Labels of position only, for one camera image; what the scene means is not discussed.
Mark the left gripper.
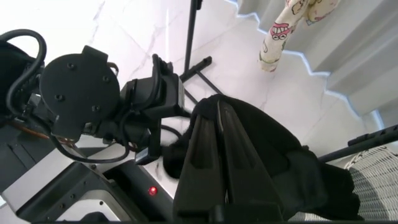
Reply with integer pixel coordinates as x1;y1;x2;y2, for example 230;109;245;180
93;78;162;166

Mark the cream printed garment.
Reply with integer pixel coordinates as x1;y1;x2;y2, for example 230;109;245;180
258;0;341;73

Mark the black garment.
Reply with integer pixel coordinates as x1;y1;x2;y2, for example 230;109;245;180
161;93;364;222

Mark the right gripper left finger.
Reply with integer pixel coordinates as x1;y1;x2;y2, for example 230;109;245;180
172;114;225;221

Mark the black clothes rack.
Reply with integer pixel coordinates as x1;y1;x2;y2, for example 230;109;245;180
179;0;398;164

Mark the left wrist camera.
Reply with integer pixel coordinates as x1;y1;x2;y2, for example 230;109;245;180
150;53;186;119

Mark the white laundry basket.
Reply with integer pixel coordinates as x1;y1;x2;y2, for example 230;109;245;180
289;146;398;222

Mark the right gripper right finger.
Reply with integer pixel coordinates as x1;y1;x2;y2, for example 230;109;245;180
219;101;284;221

